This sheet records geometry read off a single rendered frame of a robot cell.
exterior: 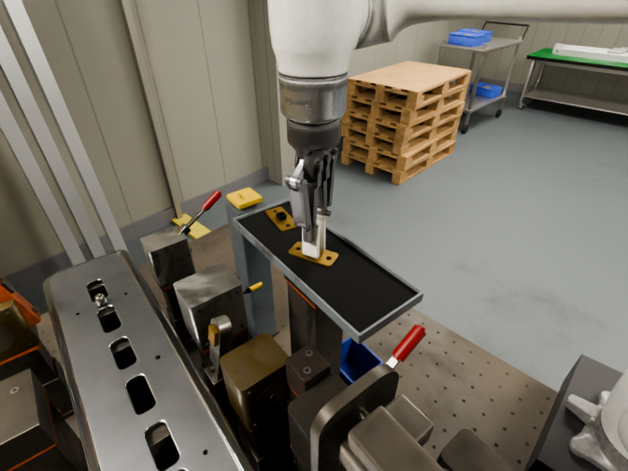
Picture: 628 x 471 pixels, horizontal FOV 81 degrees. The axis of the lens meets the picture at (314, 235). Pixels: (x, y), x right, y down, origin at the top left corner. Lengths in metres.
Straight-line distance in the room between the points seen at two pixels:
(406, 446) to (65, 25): 2.42
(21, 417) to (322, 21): 0.69
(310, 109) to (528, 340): 1.97
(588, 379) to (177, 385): 0.89
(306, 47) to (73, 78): 2.16
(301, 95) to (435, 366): 0.83
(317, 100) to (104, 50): 2.18
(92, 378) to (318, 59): 0.63
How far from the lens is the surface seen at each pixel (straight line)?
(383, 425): 0.43
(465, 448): 0.57
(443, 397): 1.06
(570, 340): 2.40
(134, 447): 0.68
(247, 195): 0.84
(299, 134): 0.51
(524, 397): 1.14
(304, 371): 0.56
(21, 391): 0.78
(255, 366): 0.60
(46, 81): 2.13
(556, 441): 0.97
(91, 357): 0.81
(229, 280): 0.69
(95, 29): 2.57
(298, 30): 0.46
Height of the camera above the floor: 1.57
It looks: 36 degrees down
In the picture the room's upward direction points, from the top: straight up
